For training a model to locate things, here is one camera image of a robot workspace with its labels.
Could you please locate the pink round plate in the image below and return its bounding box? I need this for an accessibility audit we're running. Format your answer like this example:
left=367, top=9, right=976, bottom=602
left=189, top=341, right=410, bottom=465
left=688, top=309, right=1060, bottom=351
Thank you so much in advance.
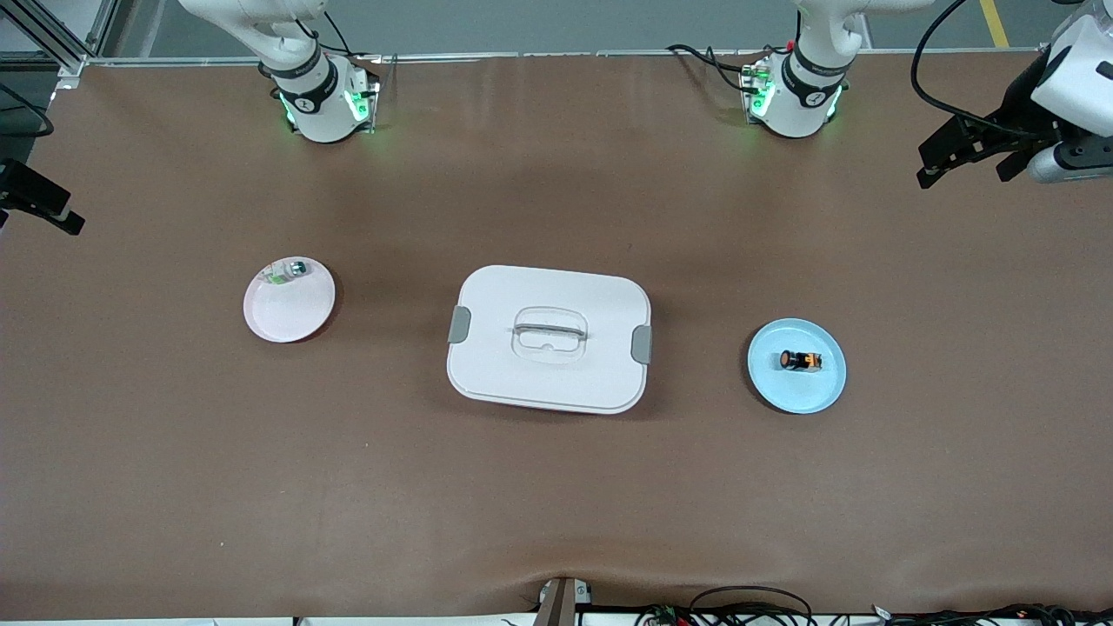
left=243, top=256, right=337, bottom=343

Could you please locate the light blue round plate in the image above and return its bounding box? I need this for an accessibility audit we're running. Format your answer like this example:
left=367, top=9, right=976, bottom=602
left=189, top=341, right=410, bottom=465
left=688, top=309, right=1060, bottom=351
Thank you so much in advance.
left=747, top=318, right=848, bottom=416

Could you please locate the white lidded storage box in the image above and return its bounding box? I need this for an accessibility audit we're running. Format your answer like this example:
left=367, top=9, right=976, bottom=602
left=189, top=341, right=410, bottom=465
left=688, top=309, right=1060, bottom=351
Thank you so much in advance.
left=446, top=265, right=653, bottom=416

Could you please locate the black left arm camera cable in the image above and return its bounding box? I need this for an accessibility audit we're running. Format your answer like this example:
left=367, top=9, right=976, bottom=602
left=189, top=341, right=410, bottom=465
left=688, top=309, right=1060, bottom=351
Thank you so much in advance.
left=910, top=0, right=1057, bottom=144

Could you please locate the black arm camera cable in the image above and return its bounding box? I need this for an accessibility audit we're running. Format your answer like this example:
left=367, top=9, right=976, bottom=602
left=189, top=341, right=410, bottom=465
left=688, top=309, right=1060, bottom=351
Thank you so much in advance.
left=910, top=0, right=1057, bottom=144
left=0, top=82, right=56, bottom=139

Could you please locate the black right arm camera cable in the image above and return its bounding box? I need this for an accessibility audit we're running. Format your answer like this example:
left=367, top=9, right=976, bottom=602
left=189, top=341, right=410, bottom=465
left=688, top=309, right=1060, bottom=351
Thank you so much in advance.
left=0, top=82, right=56, bottom=139

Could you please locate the aluminium frame profile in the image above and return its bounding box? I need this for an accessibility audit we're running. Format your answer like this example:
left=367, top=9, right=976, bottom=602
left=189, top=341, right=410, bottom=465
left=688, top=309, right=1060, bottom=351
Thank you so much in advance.
left=0, top=0, right=123, bottom=88

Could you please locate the black left arm base cable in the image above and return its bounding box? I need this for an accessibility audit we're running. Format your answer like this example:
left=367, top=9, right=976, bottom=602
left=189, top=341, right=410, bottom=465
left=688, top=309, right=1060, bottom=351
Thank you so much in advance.
left=667, top=43, right=759, bottom=97

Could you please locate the black arm base cable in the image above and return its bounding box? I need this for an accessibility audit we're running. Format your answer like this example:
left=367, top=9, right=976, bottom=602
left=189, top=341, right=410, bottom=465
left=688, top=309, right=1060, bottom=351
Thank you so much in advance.
left=667, top=43, right=759, bottom=97
left=300, top=9, right=382, bottom=98

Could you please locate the black right arm base cable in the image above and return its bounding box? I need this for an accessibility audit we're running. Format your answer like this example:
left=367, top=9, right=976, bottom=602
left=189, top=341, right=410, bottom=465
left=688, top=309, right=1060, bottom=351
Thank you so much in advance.
left=300, top=9, right=382, bottom=98

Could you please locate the grey lid carry handle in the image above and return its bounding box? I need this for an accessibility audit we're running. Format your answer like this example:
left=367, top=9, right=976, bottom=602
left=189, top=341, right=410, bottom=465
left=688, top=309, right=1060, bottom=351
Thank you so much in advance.
left=507, top=323, right=590, bottom=343

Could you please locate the black cable bundle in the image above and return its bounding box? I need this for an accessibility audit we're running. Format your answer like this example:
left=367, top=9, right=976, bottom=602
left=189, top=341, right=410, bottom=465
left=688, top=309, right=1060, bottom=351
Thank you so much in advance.
left=870, top=602, right=1113, bottom=626

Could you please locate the black looped cable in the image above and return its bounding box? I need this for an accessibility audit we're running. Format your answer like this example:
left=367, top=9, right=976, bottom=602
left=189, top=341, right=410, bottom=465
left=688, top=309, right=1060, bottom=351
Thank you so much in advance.
left=635, top=585, right=819, bottom=626

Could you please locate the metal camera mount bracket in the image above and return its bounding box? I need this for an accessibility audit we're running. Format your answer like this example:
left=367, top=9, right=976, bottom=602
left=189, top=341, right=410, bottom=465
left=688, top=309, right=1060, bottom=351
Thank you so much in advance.
left=535, top=576, right=594, bottom=626

